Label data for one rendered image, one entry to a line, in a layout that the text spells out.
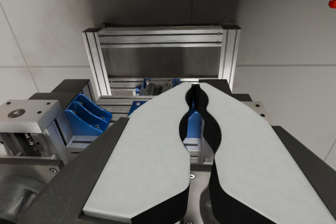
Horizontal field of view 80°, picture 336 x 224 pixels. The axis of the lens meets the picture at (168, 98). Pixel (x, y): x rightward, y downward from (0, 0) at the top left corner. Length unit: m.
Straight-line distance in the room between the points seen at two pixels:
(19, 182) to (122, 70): 0.85
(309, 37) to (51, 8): 1.61
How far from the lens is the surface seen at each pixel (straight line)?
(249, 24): 1.40
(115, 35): 1.20
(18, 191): 0.58
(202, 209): 0.51
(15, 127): 0.56
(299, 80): 1.68
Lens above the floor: 1.31
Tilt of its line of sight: 57 degrees down
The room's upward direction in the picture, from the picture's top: 172 degrees counter-clockwise
